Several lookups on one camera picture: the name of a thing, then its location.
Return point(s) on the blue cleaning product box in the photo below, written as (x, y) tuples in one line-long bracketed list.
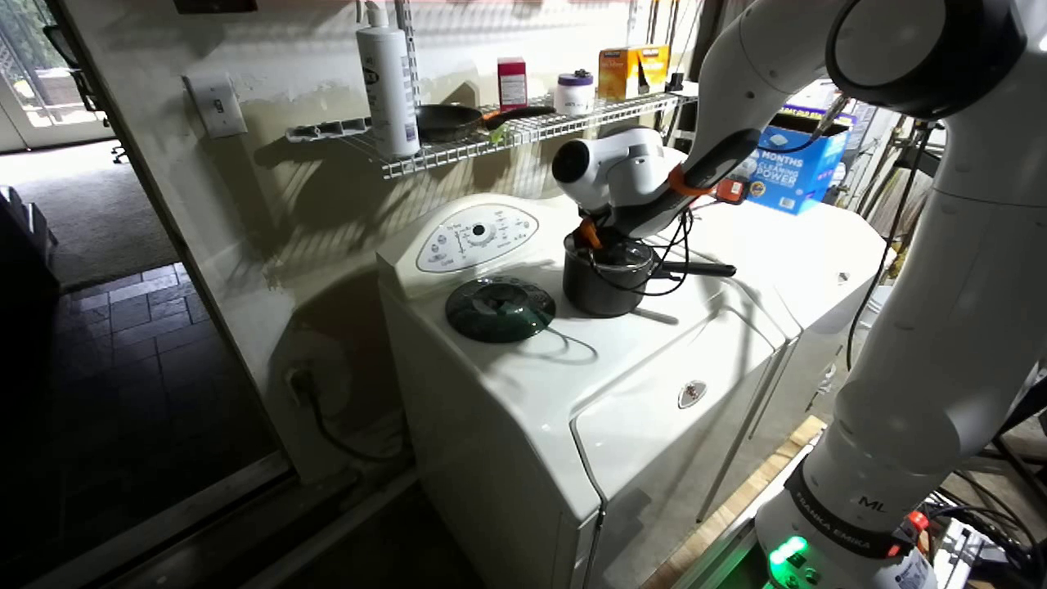
[(804, 173)]

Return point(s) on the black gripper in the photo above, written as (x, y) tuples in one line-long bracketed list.
[(616, 235)]

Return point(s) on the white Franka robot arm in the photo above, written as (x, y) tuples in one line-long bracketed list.
[(960, 329)]

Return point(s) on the green glowing base light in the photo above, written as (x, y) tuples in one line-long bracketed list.
[(791, 559)]

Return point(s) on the white washing machine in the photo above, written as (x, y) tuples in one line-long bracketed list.
[(526, 413)]

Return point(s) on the dark green pot lid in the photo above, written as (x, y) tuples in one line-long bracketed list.
[(500, 308)]

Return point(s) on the white tub purple lid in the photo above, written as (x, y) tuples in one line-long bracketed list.
[(574, 96)]

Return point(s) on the white dryer machine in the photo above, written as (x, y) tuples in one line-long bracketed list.
[(806, 272)]

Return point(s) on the tall white bottle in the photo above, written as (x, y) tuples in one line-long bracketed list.
[(392, 86)]

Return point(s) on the yellow box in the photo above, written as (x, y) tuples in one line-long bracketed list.
[(616, 72), (656, 65)]

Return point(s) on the black frying pan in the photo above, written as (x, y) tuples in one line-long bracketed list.
[(451, 122)]

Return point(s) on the glass patio door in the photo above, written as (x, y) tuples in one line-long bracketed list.
[(43, 75)]

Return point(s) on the white wall light switch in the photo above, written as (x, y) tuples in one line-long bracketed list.
[(216, 106)]

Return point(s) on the pink box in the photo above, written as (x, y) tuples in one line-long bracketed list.
[(513, 86)]

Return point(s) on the green shelf item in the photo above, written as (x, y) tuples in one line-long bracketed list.
[(500, 138)]

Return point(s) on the wooden floor board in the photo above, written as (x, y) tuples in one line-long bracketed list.
[(740, 493)]

